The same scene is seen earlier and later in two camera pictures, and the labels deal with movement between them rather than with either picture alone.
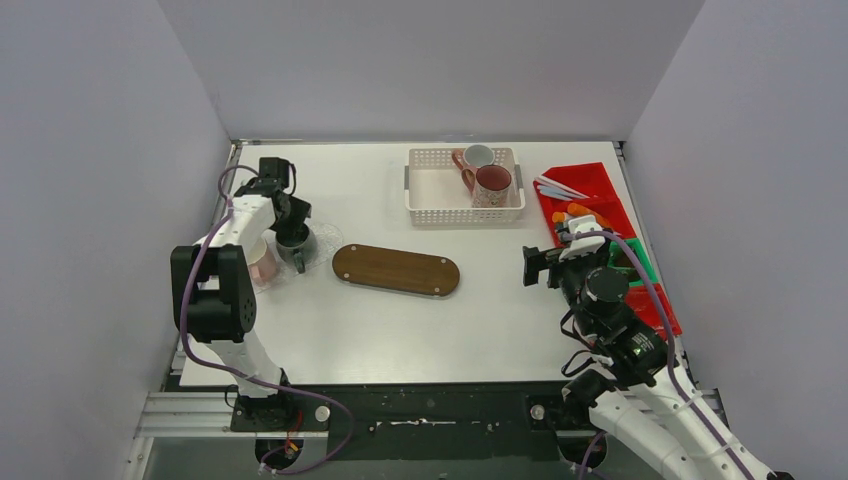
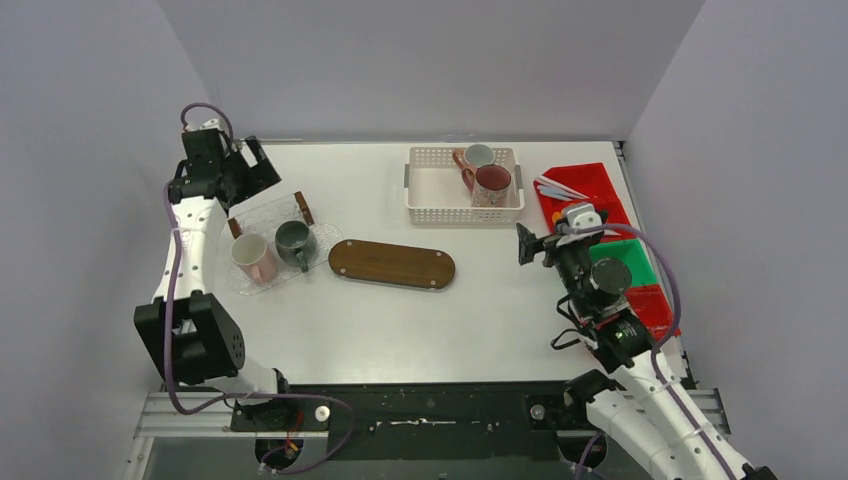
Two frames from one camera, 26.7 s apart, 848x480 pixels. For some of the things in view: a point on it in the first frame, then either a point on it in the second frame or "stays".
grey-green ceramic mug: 299,256 stays
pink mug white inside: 262,261 stays
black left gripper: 295,242 -> 248,175
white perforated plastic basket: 436,196 stays
